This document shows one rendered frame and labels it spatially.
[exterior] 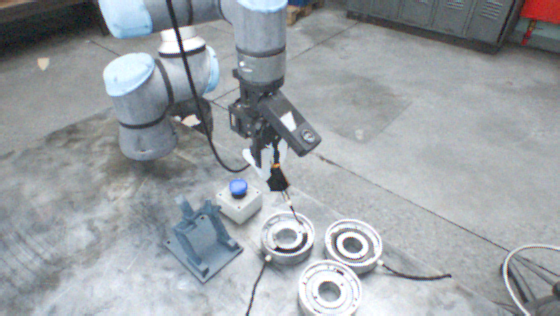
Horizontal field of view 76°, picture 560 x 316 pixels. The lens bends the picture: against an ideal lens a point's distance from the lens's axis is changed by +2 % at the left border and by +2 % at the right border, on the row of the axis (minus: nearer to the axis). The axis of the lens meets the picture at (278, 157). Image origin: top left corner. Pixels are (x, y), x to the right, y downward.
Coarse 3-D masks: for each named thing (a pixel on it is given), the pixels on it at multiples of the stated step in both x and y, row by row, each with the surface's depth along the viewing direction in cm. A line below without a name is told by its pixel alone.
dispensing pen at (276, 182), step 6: (270, 162) 67; (270, 168) 66; (276, 168) 65; (276, 174) 65; (282, 174) 66; (270, 180) 67; (276, 180) 66; (282, 180) 66; (270, 186) 68; (276, 186) 67; (282, 186) 66; (288, 186) 67; (282, 192) 68; (288, 198) 68; (288, 204) 69
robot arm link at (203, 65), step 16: (160, 32) 83; (192, 32) 84; (160, 48) 84; (176, 48) 82; (192, 48) 83; (208, 48) 89; (176, 64) 84; (192, 64) 85; (208, 64) 88; (176, 80) 84; (208, 80) 89; (176, 96) 87; (192, 96) 90
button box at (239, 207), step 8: (248, 184) 77; (224, 192) 75; (248, 192) 75; (256, 192) 75; (216, 200) 76; (224, 200) 74; (232, 200) 74; (240, 200) 74; (248, 200) 74; (256, 200) 75; (224, 208) 75; (232, 208) 73; (240, 208) 72; (248, 208) 74; (256, 208) 77; (232, 216) 75; (240, 216) 73; (248, 216) 75; (240, 224) 74
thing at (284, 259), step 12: (276, 216) 72; (288, 216) 72; (300, 216) 71; (264, 228) 70; (276, 228) 70; (288, 228) 70; (312, 228) 69; (264, 240) 68; (276, 240) 68; (300, 240) 68; (312, 240) 66; (264, 252) 67; (276, 252) 64; (300, 252) 64; (288, 264) 67
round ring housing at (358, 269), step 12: (336, 228) 70; (360, 228) 70; (372, 228) 69; (348, 240) 70; (360, 240) 68; (372, 240) 68; (348, 252) 66; (360, 252) 66; (348, 264) 63; (360, 264) 63; (372, 264) 64
